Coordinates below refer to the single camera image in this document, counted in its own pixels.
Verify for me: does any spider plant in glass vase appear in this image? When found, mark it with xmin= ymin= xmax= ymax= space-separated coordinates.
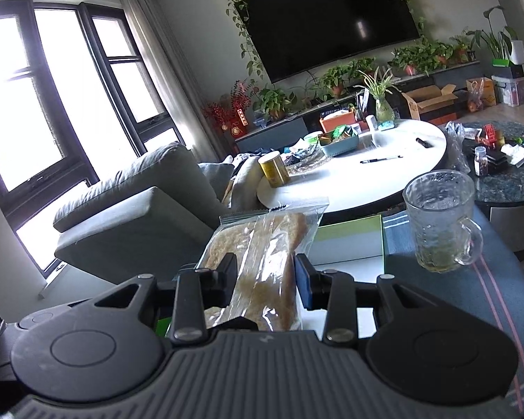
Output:
xmin=356 ymin=67 xmax=400 ymax=123

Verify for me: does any crumpled clear plastic bag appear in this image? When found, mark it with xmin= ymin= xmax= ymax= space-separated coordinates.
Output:
xmin=445 ymin=121 xmax=479 ymax=171

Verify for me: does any small red box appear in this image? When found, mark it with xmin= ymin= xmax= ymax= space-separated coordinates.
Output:
xmin=482 ymin=124 xmax=505 ymax=147

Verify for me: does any glass mug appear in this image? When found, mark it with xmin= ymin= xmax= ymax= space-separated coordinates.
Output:
xmin=402 ymin=169 xmax=485 ymax=273

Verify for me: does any white tissue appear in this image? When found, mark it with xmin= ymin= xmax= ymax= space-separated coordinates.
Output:
xmin=504 ymin=144 xmax=524 ymax=167

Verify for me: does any small clear jar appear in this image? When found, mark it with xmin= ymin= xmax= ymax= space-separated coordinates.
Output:
xmin=474 ymin=146 xmax=490 ymax=177

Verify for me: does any open cardboard box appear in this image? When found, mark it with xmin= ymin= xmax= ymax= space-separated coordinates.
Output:
xmin=402 ymin=84 xmax=459 ymax=120

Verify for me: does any cream cushion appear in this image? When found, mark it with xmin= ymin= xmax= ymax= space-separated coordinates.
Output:
xmin=223 ymin=155 xmax=263 ymax=210

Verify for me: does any green and black box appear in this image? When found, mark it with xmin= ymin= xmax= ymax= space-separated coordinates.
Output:
xmin=493 ymin=58 xmax=524 ymax=79

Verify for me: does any grey curtain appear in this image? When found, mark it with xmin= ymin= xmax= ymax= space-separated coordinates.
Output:
xmin=118 ymin=0 xmax=210 ymax=162

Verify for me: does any red festive decoration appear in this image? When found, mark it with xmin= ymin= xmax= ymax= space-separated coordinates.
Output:
xmin=203 ymin=81 xmax=256 ymax=138

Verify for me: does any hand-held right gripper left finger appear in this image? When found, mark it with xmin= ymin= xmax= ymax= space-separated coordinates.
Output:
xmin=92 ymin=252 xmax=239 ymax=343

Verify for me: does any orange carton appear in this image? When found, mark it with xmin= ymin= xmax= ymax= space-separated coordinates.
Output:
xmin=466 ymin=77 xmax=496 ymax=108

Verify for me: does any white round table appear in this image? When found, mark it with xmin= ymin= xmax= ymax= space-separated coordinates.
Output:
xmin=255 ymin=118 xmax=448 ymax=214

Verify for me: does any grey television cabinet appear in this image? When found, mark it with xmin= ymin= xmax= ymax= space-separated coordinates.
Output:
xmin=233 ymin=59 xmax=483 ymax=153

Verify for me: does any black wallet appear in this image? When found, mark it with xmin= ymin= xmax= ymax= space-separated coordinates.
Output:
xmin=485 ymin=150 xmax=514 ymax=167

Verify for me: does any tall plant in white pot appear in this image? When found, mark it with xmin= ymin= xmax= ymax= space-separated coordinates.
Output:
xmin=467 ymin=6 xmax=524 ymax=66

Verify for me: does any grey sofa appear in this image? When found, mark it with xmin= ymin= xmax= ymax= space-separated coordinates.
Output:
xmin=52 ymin=142 xmax=263 ymax=271

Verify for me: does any dark framed window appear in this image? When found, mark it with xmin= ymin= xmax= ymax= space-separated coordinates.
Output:
xmin=0 ymin=0 xmax=193 ymax=289

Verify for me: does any green cardboard box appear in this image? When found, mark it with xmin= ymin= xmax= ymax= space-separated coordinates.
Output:
xmin=157 ymin=214 xmax=387 ymax=339

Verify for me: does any wall television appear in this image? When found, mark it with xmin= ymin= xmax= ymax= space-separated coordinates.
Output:
xmin=233 ymin=0 xmax=422 ymax=83

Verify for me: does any blue plastic basket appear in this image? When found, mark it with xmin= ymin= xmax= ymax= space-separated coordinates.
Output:
xmin=319 ymin=128 xmax=359 ymax=157

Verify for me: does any potted green plant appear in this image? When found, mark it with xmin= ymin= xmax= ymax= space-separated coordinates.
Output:
xmin=253 ymin=87 xmax=298 ymax=120
xmin=391 ymin=46 xmax=420 ymax=77
xmin=450 ymin=35 xmax=476 ymax=64
xmin=319 ymin=65 xmax=354 ymax=99
xmin=419 ymin=39 xmax=452 ymax=68

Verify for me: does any yellow can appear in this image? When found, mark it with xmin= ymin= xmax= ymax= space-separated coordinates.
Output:
xmin=257 ymin=150 xmax=291 ymax=188

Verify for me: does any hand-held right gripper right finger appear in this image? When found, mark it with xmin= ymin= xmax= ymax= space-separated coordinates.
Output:
xmin=293 ymin=253 xmax=437 ymax=343

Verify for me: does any blue striped tablecloth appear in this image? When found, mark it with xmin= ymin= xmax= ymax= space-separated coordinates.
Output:
xmin=367 ymin=209 xmax=524 ymax=419

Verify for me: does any clear plastic shopping bag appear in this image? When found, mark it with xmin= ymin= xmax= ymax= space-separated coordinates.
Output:
xmin=466 ymin=79 xmax=485 ymax=112

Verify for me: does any clear storage box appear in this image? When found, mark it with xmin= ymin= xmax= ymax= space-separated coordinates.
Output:
xmin=491 ymin=74 xmax=524 ymax=108

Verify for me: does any orange box on table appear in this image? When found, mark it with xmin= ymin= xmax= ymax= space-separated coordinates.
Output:
xmin=320 ymin=111 xmax=359 ymax=134

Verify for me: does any clear zip bag of bread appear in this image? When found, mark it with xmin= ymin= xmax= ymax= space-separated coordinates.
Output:
xmin=196 ymin=198 xmax=330 ymax=332

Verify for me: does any dark marble round table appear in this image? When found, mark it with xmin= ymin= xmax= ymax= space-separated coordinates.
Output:
xmin=445 ymin=121 xmax=524 ymax=251

